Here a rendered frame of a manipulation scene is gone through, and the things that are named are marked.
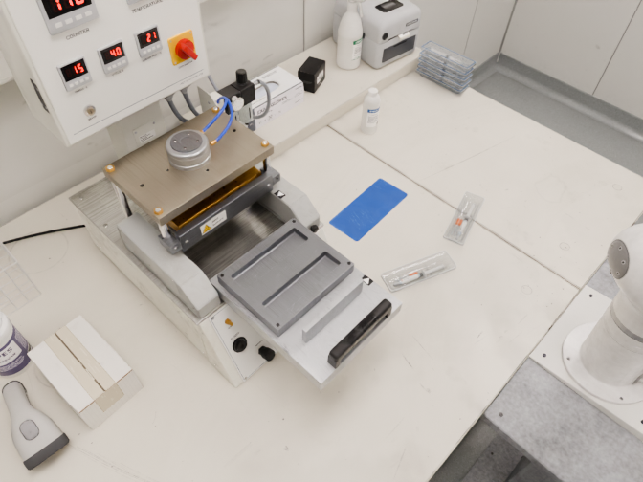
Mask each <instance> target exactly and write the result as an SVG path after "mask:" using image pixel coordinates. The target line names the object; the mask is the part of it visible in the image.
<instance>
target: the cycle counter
mask: <svg viewBox="0 0 643 482"><path fill-rule="evenodd" d="M47 1H48V3H49V6H50V8H51V11H52V13H53V15H57V14H60V13H62V12H65V11H68V10H71V9H73V8H76V7H79V6H81V5H84V4H87V3H86V0H47Z"/></svg>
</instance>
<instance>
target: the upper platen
mask: <svg viewBox="0 0 643 482"><path fill-rule="evenodd" d="M260 175H261V171H260V170H258V169H257V168H256V167H254V166H253V167H252V168H250V169H249V170H247V171H246V172H244V173H243V174H241V175H240V176H238V177H237V178H235V179H234V180H232V181H230V182H229V183H227V184H226V185H224V186H222V187H221V188H219V189H218V190H216V191H215V192H214V193H213V194H211V195H209V196H208V197H206V198H205V199H203V200H202V201H200V202H199V203H197V204H196V205H194V206H193V207H191V208H189V209H188V210H186V211H184V212H183V213H181V214H180V215H178V216H177V217H175V218H174V219H172V220H171V221H169V222H168V223H167V225H168V228H169V229H170V230H172V231H173V232H176V231H177V230H179V229H181V228H182V227H184V226H185V225H187V224H188V223H190V222H191V221H193V220H194V219H196V218H197V217H199V216H200V215H202V214H203V213H205V212H206V211H208V210H209V209H211V208H213V207H214V206H216V205H217V204H218V203H220V202H221V201H223V200H224V199H226V198H227V197H229V196H230V195H232V194H233V193H235V192H236V191H238V190H239V189H241V188H242V187H244V186H245V185H246V184H248V183H249V182H251V181H252V180H254V179H255V178H257V177H258V176H260Z"/></svg>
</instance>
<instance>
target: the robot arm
mask: <svg viewBox="0 0 643 482"><path fill-rule="evenodd" d="M607 259H608V263H609V266H610V271H611V273H612V276H613V278H614V280H615V282H616V283H617V285H618V287H619V288H620V291H619V292H618V293H617V295H616V296H615V298H614V299H613V301H612V302H611V304H610V305H609V307H608V308H607V310H606V311H605V313H604V314H603V315H602V316H601V317H600V319H599V320H598V322H588V323H584V324H581V325H579V326H577V327H575V328H573V329H572V330H571V331H570V332H569V333H568V334H567V336H566V337H565V340H564V342H563V346H562V359H563V363H564V366H565V369H566V371H567V373H568V374H569V376H570V378H571V379H572V380H573V381H574V382H575V383H576V384H577V385H579V386H580V387H581V388H582V389H583V390H584V391H586V393H588V394H589V395H591V396H593V397H595V398H597V399H599V400H601V401H604V402H607V403H610V404H615V405H633V404H636V403H639V402H641V401H643V223H642V224H637V225H634V226H631V227H628V228H626V229H624V230H622V231H621V232H619V233H618V234H617V235H616V236H615V237H614V238H613V240H612V241H611V242H610V245H609V247H608V252H607Z"/></svg>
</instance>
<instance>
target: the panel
mask: <svg viewBox="0 0 643 482"><path fill-rule="evenodd" d="M208 320H209V321H210V323H211V326H212V328H213V329H214V331H215V333H216V335H217V336H218V337H219V339H220V341H221V343H222V344H223V346H224V348H225V350H226V352H227V353H228V355H229V357H230V359H231V361H232V362H233V365H234V367H235V369H236V370H237V372H238V374H239V376H240V377H241V379H242V381H243V383H244V382H245V381H246V380H248V379H249V378H250V377H251V376H252V375H253V374H254V373H255V372H256V371H257V370H258V369H259V368H260V367H261V366H262V365H263V364H264V363H265V362H266V360H264V359H263V358H262V357H261V355H259V354H258V349H259V348H260V347H261V346H262V345H263V346H265V347H269V348H271V349H273V350H274V351H275V353H277V352H278V351H277V350H276V348H274V347H273V346H272V345H271V344H270V343H269V342H268V341H267V340H266V339H265V338H263V337H262V336H260V335H259V333H258V332H257V331H256V330H255V329H254V328H253V327H252V326H250V325H249V324H248V323H247V322H246V321H245V320H244V319H243V318H242V317H241V316H240V315H238V314H237V313H236V312H235V311H234V310H233V309H232V308H231V307H230V306H229V305H228V304H227V303H226V304H225V305H224V306H222V307H221V308H220V309H219V310H217V311H216V312H215V313H214V314H212V315H211V316H210V317H209V318H208ZM239 339H244V340H246V341H247V347H246V349H245V350H244V351H242V352H237V351H236V350H235V349H234V345H235V343H236V341H237V340H239Z"/></svg>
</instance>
